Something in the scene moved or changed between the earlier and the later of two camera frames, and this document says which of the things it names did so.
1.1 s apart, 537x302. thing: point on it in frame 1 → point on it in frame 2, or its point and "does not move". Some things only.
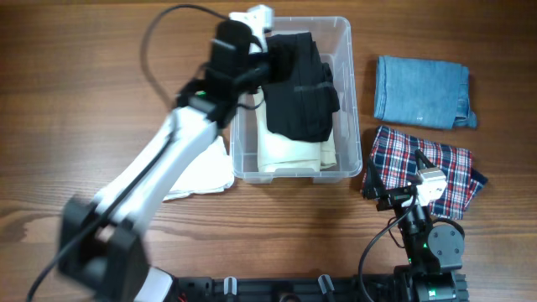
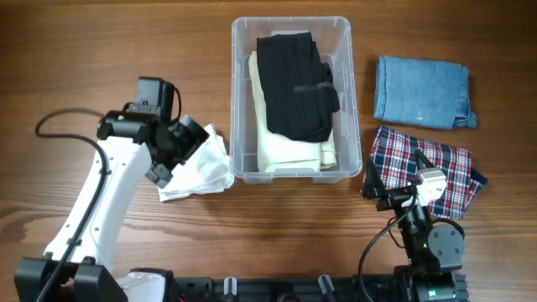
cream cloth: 278,153 does not move
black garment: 300,96 does not move
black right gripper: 375,188 does not move
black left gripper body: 270,65 → 183,141
